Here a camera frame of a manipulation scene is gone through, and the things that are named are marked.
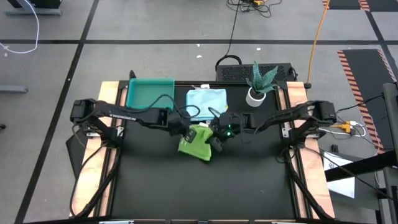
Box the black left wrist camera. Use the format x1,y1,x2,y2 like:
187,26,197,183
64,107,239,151
157,108,170,128

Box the large hazard-striped floor mat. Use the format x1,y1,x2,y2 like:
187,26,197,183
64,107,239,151
337,49,398,154

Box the black perforated computer case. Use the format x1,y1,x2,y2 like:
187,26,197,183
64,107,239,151
216,63,296,82

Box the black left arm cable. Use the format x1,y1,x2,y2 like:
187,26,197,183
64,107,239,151
68,144,124,218

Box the black hanging cable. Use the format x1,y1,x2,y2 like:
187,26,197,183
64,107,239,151
214,0,244,73

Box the light blue teal-edged towel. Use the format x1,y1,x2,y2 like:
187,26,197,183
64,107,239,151
185,88,229,122

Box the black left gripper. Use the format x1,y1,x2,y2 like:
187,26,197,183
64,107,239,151
168,111,197,144

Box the black camera stand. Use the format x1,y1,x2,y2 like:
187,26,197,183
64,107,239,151
325,82,398,224

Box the tangled black cable bundle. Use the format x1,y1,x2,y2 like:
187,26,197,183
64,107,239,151
226,0,283,19

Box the teal plastic tray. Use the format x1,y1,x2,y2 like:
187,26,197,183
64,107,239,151
126,77,175,111

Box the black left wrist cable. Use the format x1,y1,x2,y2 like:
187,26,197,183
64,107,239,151
124,94,201,119

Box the yellow hanging cable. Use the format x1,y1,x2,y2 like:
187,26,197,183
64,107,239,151
305,0,331,90

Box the green plant in white pot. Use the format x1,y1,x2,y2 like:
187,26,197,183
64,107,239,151
244,60,280,108

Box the black flat panel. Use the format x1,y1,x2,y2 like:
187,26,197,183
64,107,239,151
64,130,93,177

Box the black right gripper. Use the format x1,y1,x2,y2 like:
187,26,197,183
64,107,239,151
209,112,243,152

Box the grey floor bar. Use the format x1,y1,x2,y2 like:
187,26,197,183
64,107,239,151
0,85,29,94

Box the wooden side board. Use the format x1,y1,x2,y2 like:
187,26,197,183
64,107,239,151
70,81,127,218
285,81,336,218

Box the white paper sheet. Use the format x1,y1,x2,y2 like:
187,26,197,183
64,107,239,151
322,150,356,199

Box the grey desk foot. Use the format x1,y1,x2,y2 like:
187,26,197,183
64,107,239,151
4,0,63,17

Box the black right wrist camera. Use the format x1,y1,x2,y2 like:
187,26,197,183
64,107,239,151
242,112,259,131

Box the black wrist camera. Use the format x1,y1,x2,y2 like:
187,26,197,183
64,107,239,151
242,112,259,131
157,108,170,128

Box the white floor cable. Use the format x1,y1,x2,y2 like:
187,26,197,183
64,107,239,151
0,0,40,55

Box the green microfiber towel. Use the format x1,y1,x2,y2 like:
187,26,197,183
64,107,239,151
177,124,215,162

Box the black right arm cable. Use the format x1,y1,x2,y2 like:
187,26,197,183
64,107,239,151
283,149,335,221

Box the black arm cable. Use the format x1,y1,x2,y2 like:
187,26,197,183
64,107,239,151
283,149,335,221
68,144,124,218

